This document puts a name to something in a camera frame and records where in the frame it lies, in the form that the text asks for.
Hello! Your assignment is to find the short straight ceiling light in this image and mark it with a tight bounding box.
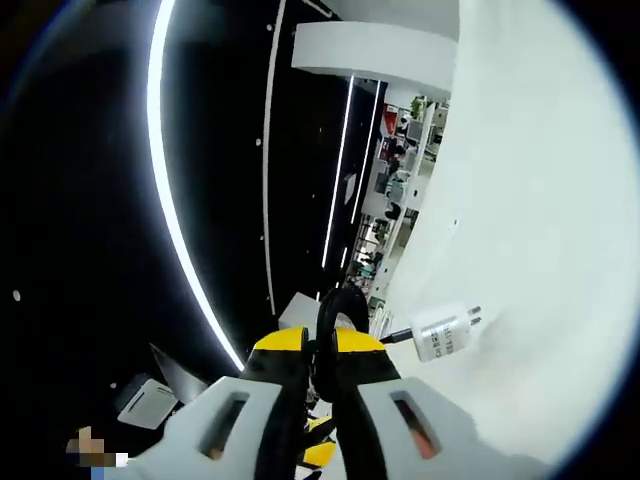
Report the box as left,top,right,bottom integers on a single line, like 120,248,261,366
344,82,382,271

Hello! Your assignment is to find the curved ceiling light strip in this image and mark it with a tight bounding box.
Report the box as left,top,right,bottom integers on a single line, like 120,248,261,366
146,0,247,372

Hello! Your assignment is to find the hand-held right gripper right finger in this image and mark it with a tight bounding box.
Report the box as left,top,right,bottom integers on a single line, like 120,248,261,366
333,327,506,480

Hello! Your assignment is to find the white desk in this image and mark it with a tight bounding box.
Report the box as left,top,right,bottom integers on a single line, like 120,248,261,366
369,29,639,466

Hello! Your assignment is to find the white charger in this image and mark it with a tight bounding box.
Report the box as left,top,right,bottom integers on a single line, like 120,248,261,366
407,301,484,364

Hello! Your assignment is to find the long straight ceiling light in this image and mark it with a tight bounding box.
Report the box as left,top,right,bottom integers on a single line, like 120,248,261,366
321,74,357,272

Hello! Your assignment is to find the white square column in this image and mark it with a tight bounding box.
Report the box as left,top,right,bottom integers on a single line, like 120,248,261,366
291,21,459,97

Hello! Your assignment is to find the red wall banner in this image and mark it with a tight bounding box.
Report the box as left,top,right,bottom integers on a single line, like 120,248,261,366
381,103,400,137

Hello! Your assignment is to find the white cable bundle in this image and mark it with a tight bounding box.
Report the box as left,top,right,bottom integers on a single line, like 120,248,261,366
369,305,397,338

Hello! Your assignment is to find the black charger cable coil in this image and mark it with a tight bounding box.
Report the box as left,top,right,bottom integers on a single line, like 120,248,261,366
313,287,414,480

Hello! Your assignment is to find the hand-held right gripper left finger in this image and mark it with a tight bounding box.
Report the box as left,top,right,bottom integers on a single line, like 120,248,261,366
124,323,311,480

